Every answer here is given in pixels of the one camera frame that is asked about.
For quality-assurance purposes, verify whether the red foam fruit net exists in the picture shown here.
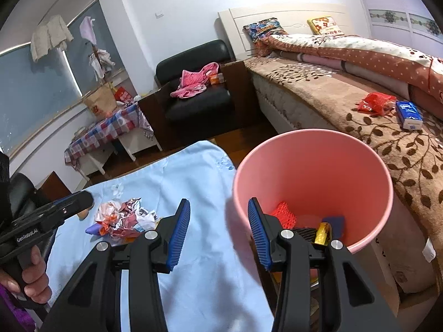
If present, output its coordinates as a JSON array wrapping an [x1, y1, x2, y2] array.
[[270, 202, 297, 229]]

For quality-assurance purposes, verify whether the black foam fruit net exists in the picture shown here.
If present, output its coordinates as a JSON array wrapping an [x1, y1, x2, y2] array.
[[293, 227, 317, 243]]

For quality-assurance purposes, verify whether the red white paper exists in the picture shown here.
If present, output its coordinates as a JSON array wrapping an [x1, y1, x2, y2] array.
[[95, 198, 161, 240]]

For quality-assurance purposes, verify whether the yellow wrapper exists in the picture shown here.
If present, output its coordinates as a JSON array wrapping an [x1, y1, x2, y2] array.
[[314, 222, 332, 246]]

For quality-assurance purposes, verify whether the purple white sock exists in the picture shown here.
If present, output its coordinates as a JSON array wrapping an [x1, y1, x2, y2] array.
[[85, 223, 101, 236]]

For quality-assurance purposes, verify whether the blue foam fruit net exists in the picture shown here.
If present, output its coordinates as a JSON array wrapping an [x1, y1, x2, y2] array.
[[322, 216, 345, 240]]

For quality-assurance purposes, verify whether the pink plastic trash bucket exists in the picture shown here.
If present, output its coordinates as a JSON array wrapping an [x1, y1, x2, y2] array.
[[233, 129, 393, 253]]

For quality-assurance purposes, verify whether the light blue table cloth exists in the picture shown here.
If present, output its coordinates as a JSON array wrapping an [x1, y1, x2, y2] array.
[[42, 142, 273, 331]]

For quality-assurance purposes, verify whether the table with checkered cloth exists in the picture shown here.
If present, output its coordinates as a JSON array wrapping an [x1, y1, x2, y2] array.
[[64, 103, 161, 177]]

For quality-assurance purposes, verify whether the black leather armchair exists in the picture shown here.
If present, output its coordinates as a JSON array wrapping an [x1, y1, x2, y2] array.
[[138, 40, 259, 151]]

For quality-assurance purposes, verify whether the pink garment on armchair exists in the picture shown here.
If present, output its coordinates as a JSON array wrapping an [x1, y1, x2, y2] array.
[[170, 62, 219, 100]]

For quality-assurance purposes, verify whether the orange box on armchair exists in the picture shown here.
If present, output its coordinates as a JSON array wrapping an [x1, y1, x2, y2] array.
[[210, 73, 225, 85]]

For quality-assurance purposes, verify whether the brown paper bag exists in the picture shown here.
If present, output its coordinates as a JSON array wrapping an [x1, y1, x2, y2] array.
[[83, 84, 117, 121]]

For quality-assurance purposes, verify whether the bed with brown leaf blanket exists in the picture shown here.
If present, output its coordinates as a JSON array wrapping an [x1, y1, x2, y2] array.
[[218, 4, 443, 295]]

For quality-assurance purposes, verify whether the red snack bag on bed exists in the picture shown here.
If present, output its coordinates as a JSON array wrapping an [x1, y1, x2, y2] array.
[[357, 92, 396, 116]]

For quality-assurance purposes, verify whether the blue tissue pack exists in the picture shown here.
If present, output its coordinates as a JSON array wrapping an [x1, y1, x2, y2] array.
[[396, 100, 424, 131]]

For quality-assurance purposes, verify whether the colourful patterned pillow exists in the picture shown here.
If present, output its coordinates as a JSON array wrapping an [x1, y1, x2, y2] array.
[[243, 17, 288, 57]]

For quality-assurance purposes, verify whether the hanging beige garment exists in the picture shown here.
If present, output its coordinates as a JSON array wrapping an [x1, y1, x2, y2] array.
[[30, 15, 74, 62]]

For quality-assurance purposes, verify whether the yellow floral pillow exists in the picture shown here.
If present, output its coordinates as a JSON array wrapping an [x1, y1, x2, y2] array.
[[307, 17, 345, 36]]

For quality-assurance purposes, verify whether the polka dot folded quilt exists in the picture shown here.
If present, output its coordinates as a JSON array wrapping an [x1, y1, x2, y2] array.
[[255, 34, 442, 119]]

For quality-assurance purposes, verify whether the lilac wardrobe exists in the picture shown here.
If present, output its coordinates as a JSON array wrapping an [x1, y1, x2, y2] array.
[[363, 0, 442, 57]]

